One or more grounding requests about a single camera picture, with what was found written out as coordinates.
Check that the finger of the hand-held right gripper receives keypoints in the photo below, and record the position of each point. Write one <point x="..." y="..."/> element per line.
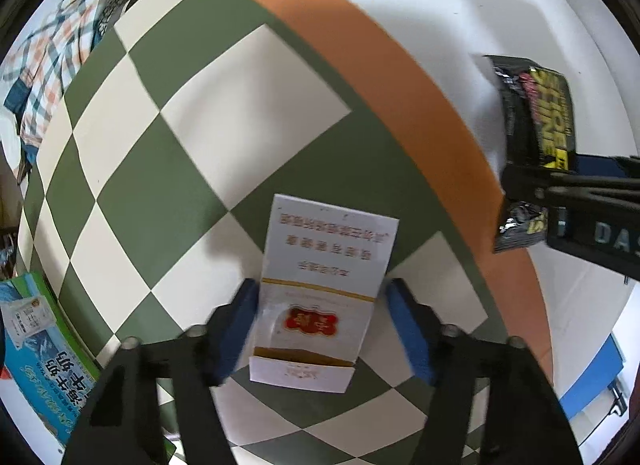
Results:
<point x="575" y="187"/>
<point x="605" y="166"/>

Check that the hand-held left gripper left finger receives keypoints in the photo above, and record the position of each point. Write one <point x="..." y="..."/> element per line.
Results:
<point x="235" y="330"/>

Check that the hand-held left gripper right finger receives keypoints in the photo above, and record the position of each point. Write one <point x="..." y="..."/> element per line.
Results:
<point x="407" y="330"/>

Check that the black wipes packet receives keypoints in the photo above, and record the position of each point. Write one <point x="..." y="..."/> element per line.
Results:
<point x="540" y="110"/>

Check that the white cigarette box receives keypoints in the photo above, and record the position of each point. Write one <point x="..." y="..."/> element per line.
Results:
<point x="325" y="255"/>

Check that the blue green milk carton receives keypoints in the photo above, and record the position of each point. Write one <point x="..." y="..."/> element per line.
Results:
<point x="45" y="360"/>

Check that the blue chair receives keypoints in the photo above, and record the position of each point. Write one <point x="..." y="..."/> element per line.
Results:
<point x="590" y="380"/>

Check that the green checkered tablecloth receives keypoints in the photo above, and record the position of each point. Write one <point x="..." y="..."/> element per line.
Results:
<point x="200" y="95"/>

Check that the plaid shirt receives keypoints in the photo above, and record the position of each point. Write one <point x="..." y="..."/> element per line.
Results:
<point x="55" y="45"/>

